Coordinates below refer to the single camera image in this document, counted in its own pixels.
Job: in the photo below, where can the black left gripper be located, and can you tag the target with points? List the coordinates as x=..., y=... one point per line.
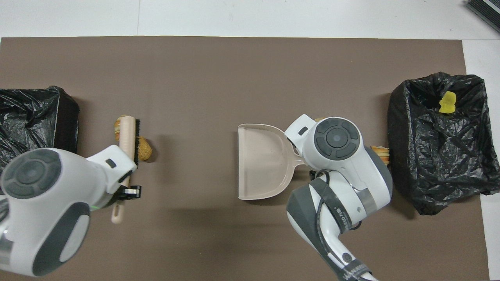
x=125, y=193

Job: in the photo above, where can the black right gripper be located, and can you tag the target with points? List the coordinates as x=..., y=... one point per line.
x=315, y=174

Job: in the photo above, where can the brown bread roll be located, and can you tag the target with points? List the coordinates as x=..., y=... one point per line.
x=145, y=149

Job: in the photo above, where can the beige plastic dustpan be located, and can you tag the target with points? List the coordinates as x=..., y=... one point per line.
x=261, y=164

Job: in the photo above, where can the beige hand brush black bristles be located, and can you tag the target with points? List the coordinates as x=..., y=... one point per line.
x=127, y=136

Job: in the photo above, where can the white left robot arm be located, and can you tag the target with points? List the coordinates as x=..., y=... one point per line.
x=47, y=218

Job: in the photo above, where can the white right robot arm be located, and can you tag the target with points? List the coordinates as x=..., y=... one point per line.
x=351, y=171

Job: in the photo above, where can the black bag lined bin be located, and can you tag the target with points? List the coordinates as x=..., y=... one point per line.
x=35, y=113
x=429, y=164

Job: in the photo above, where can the brown table mat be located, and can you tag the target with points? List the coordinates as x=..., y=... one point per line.
x=250, y=62

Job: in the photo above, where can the yellow sponge piece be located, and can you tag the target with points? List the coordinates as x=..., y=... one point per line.
x=447, y=103

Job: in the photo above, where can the dark grey ribbed block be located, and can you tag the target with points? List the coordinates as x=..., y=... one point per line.
x=486, y=11

